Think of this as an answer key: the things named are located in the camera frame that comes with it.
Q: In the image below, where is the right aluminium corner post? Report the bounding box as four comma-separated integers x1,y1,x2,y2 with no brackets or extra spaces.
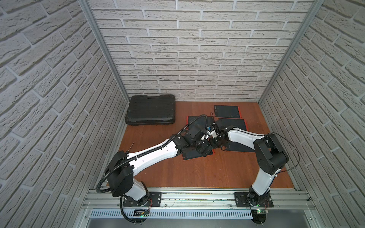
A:
258,0,324,105

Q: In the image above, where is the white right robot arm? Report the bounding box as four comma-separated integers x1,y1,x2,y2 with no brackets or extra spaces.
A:
210,123,289,200

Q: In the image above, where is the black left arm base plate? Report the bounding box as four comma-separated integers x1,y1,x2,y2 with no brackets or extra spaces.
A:
123,192,162,207

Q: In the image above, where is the red tablet with green scribbles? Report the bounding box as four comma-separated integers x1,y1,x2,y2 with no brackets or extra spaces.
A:
217,118,248,131

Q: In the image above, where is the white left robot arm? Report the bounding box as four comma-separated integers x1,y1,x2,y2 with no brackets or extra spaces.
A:
96,126,217,204

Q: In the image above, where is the aluminium front rail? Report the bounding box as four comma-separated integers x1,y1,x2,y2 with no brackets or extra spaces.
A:
81,187,316,211

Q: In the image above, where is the left aluminium corner post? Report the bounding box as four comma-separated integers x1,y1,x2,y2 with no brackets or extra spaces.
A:
79,0,130,104

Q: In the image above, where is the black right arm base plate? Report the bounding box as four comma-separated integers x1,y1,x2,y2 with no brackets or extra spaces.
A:
234,192,274,208

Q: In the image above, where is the black plastic tool case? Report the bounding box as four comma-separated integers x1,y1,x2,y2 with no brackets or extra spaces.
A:
125,95,176,126

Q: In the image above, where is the white perforated cable duct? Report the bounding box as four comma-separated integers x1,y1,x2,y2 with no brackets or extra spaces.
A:
90,209,253,219

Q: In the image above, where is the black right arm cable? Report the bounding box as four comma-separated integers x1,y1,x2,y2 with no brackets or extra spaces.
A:
270,132,300,174

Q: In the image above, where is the aluminium corner post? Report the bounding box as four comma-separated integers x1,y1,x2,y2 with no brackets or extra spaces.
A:
258,0,324,105
79,0,130,104

